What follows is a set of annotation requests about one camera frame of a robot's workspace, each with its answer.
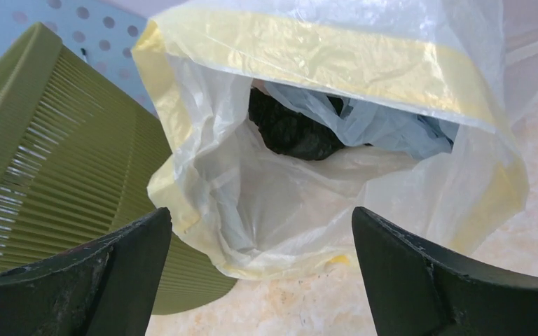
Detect black crumpled trash bag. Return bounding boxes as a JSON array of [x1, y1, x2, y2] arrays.
[[249, 88, 345, 161]]

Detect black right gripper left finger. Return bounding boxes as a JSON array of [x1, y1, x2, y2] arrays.
[[0, 208, 172, 335]]

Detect green plastic trash bin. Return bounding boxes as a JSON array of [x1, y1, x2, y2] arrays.
[[0, 22, 238, 316]]

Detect clear yellow-banded plastic bag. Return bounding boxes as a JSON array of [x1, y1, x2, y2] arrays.
[[132, 1, 538, 280]]

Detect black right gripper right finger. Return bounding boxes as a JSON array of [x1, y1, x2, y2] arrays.
[[352, 206, 538, 335]]

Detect light blue trash bag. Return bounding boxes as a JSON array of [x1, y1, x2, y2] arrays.
[[264, 82, 460, 160]]

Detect blue perforated music stand desk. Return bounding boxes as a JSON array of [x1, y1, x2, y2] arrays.
[[0, 0, 156, 113]]

